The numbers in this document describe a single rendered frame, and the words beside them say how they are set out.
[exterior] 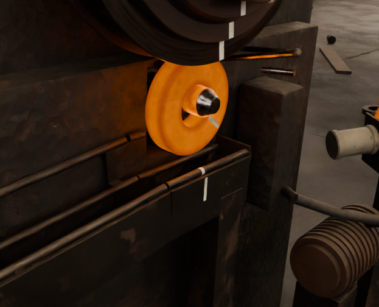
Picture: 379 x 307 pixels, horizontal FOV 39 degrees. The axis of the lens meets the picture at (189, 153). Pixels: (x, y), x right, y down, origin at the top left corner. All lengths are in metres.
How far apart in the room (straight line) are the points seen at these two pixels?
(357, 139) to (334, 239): 0.21
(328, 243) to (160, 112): 0.44
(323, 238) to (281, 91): 0.29
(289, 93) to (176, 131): 0.26
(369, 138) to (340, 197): 1.31
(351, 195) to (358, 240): 1.36
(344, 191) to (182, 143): 1.72
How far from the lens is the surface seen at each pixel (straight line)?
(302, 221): 2.18
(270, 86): 0.98
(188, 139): 0.81
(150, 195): 0.76
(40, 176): 0.73
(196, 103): 0.77
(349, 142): 1.10
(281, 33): 1.10
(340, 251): 1.04
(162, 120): 0.76
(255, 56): 0.84
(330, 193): 2.43
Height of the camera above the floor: 1.07
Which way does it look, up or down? 23 degrees down
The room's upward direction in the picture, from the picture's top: 3 degrees clockwise
